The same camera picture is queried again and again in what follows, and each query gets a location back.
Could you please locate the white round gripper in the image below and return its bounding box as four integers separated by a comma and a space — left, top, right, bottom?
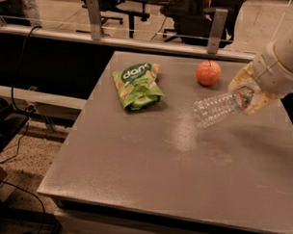
227, 40, 293, 115

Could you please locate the clear plastic water bottle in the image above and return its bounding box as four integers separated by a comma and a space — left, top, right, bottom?
193, 87, 254, 129

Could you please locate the red apple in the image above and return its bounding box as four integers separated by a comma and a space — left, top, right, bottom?
196, 61, 222, 87

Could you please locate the black office chair right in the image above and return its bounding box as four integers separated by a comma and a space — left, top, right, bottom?
161, 0, 245, 48

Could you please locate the black office chair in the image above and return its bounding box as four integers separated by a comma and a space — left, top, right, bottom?
161, 0, 245, 48
75, 0, 151, 40

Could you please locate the green chip bag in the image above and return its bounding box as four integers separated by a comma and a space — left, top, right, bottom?
112, 62, 165, 111

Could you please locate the black office chair left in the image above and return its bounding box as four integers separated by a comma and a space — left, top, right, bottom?
75, 0, 151, 40

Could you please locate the black side cart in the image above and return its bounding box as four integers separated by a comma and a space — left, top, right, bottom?
0, 97, 29, 153

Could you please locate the person in background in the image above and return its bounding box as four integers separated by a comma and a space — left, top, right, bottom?
0, 0, 41, 27

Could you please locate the right metal barrier post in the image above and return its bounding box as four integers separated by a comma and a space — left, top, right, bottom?
206, 9, 228, 55

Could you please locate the metal barrier post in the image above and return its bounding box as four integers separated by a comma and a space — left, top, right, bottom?
86, 0, 105, 40
206, 9, 228, 55

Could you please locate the left metal barrier post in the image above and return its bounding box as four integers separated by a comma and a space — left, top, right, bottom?
86, 0, 105, 40

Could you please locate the black power cable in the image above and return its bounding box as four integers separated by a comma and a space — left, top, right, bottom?
0, 24, 53, 234

